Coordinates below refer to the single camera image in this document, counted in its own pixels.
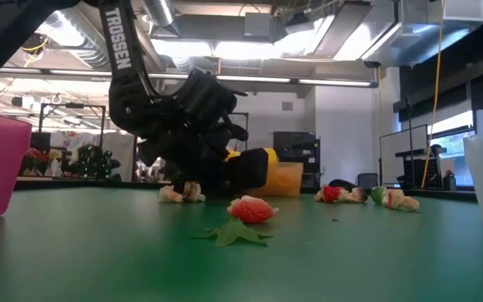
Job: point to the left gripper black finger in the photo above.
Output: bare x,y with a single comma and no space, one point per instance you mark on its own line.
254,168
208,180

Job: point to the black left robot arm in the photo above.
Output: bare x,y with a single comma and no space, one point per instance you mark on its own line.
120,84

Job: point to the orange plastic basket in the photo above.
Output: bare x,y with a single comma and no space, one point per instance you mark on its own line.
285,180

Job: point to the large red-capped toy mushroom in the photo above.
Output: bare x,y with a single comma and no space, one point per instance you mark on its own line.
251,209

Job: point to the black equipment cabinet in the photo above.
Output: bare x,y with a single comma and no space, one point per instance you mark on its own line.
294,144

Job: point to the long ceiling light bar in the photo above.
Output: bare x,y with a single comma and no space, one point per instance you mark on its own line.
266,78

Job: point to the white partition panel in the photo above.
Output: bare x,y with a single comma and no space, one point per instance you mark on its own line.
122,155

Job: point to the black background machine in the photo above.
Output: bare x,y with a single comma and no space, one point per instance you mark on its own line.
92,161

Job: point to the green-capped toy mushroom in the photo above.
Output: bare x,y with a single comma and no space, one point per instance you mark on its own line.
377,195

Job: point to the green table mat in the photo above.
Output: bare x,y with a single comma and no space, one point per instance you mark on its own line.
99,260

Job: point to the cream toy mushroom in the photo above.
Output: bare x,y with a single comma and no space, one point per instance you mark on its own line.
410,203

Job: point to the black ceiling-mounted device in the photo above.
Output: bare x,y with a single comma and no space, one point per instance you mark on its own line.
36,44

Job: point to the bright window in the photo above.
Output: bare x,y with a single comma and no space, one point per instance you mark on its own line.
455,147

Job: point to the round silver ventilation duct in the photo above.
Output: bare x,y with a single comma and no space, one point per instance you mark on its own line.
159,10

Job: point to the spiral silver ventilation duct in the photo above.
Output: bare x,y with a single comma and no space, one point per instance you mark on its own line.
86,42

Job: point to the rectangular silver ventilation duct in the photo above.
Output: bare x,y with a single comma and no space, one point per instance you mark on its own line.
384,33

